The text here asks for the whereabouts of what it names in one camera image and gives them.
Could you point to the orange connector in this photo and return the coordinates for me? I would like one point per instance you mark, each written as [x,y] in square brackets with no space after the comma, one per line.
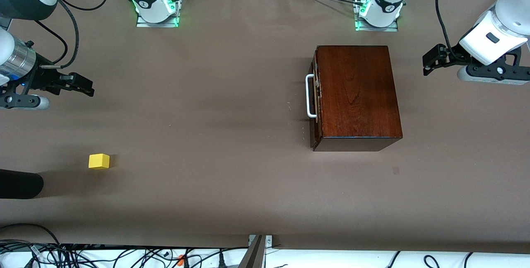
[181,259]

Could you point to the grey metal camera pole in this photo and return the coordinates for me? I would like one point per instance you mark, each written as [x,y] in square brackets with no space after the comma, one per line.
[253,257]

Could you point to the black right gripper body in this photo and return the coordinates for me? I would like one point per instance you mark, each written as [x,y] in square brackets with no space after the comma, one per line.
[43,78]

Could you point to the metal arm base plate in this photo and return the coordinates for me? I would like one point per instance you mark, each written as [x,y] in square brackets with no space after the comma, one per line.
[389,29]
[143,24]

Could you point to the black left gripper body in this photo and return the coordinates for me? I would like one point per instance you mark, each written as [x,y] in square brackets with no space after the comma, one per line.
[450,56]

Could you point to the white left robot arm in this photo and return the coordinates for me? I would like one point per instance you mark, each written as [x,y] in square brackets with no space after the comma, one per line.
[509,15]

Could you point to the small metal bracket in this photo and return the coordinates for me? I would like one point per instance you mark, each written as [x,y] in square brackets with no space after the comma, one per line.
[269,241]

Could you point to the yellow block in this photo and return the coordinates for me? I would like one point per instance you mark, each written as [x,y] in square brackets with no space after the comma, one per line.
[99,162]

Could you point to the black foam cylinder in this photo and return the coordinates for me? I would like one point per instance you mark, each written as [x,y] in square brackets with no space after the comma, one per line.
[20,184]

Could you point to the dark brown wooden cabinet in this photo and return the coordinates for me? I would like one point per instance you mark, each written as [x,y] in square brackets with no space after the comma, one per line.
[356,94]

